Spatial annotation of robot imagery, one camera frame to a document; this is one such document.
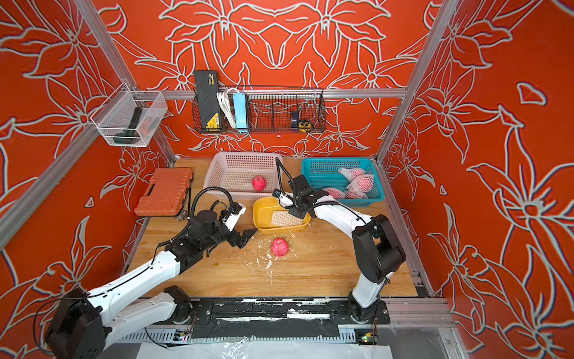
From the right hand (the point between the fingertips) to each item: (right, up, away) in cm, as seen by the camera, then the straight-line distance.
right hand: (291, 201), depth 91 cm
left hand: (-16, -5, -11) cm, 21 cm away
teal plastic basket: (+17, +12, +19) cm, 28 cm away
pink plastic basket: (-21, +11, +13) cm, 27 cm away
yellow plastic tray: (-9, -7, +3) cm, 12 cm away
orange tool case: (-56, +3, +7) cm, 56 cm away
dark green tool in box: (-61, +27, -9) cm, 67 cm away
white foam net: (-3, -7, +1) cm, 8 cm away
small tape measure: (+6, +32, +3) cm, 33 cm away
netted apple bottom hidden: (+28, +3, +4) cm, 28 cm away
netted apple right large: (+32, +7, +6) cm, 34 cm away
